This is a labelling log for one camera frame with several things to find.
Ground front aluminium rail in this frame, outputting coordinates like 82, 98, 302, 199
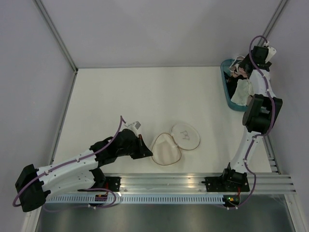
105, 173, 296, 194

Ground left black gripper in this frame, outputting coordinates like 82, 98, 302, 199
117, 134, 153, 160

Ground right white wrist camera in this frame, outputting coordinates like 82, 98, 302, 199
264, 42, 277, 63

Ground white slotted cable duct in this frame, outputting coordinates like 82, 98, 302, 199
47, 194, 224, 204

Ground blue plastic basket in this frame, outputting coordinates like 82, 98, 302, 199
220, 59, 249, 112

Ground right aluminium frame post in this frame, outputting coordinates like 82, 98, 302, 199
262, 0, 289, 38

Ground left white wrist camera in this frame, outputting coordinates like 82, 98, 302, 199
125, 121, 141, 136

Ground white bra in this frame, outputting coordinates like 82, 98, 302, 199
229, 56, 245, 73

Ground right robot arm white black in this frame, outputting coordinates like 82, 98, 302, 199
214, 45, 283, 192

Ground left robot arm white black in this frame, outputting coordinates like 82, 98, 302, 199
13, 129, 153, 212

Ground round white mesh laundry bag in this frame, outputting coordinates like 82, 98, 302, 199
151, 123, 201, 167

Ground pale green cloth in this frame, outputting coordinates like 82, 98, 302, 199
231, 79, 253, 106

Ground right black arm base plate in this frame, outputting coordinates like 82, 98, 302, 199
201, 176, 250, 192

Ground black garment in basket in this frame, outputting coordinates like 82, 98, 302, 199
224, 72, 241, 98

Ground left aluminium frame post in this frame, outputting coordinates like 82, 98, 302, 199
32, 0, 78, 73

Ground pink satin bra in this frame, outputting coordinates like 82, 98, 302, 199
236, 68, 248, 78

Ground aluminium frame post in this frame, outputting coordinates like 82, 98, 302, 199
262, 0, 289, 38
32, 0, 78, 73

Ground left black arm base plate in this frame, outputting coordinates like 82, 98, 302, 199
78, 176, 121, 192

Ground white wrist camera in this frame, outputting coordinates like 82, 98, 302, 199
125, 121, 141, 136
264, 42, 277, 63

